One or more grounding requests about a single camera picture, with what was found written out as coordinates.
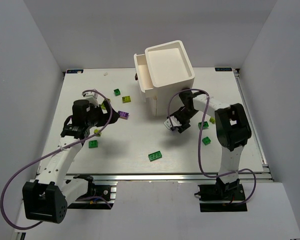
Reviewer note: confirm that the small lime lego brick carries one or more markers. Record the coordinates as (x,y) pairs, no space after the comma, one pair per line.
(97,132)
(212,120)

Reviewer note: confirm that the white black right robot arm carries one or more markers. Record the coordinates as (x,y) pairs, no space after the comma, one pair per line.
(231,123)

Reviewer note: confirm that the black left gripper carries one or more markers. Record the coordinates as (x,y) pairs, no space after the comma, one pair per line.
(105,114)

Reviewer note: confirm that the blue corner label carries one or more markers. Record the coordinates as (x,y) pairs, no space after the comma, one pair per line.
(223,69)
(74,71)

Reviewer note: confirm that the green 2x3 lego brick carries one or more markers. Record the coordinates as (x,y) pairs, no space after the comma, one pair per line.
(203,125)
(93,144)

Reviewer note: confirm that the dark green 2x2 lego brick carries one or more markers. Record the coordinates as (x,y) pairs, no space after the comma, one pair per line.
(116,92)

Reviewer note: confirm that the blue right corner label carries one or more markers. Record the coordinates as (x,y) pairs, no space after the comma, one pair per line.
(223,69)

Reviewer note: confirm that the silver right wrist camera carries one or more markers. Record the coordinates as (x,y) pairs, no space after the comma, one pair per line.
(172,123)

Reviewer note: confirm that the small purple lego brick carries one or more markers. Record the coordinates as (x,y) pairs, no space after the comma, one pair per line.
(123,114)

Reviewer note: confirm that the lime 2x2 lego brick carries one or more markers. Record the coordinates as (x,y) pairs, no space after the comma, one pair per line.
(126,99)

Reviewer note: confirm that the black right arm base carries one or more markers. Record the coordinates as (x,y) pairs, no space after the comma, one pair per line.
(211,201)

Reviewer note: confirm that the white drawer cabinet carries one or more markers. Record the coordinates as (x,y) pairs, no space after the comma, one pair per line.
(171,71)

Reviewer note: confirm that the blue left corner label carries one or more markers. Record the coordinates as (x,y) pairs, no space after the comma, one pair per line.
(74,71)

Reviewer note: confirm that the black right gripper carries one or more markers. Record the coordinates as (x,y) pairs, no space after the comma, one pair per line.
(181,120)

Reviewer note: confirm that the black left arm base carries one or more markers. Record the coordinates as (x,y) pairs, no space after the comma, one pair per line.
(83,192)

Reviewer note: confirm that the lime 2x4 lego brick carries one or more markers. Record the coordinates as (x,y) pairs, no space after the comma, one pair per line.
(104,106)

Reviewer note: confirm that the green 2x4 lego brick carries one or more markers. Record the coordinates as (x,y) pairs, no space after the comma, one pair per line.
(155,156)

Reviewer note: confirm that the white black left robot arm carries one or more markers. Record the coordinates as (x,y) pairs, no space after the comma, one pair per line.
(47,198)

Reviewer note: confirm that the aluminium table frame rail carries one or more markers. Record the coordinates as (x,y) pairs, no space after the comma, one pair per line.
(255,135)

